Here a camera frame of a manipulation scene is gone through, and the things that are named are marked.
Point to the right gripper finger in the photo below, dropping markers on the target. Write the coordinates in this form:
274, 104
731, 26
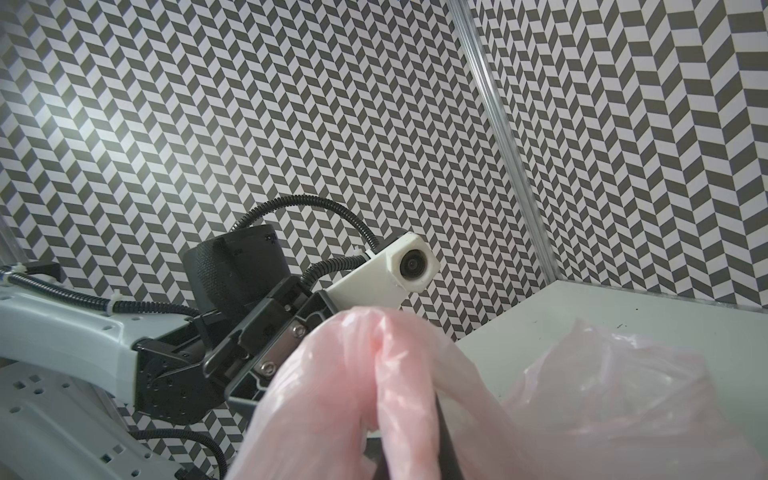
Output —
447, 458

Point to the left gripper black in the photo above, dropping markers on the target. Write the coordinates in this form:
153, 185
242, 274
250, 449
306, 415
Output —
212, 361

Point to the pink plastic bag fruit print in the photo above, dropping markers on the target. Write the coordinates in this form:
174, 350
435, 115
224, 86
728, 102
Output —
595, 406

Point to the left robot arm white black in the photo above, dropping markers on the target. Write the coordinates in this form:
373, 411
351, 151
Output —
90, 381

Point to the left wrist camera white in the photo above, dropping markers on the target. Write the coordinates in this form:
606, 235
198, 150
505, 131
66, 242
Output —
405, 264

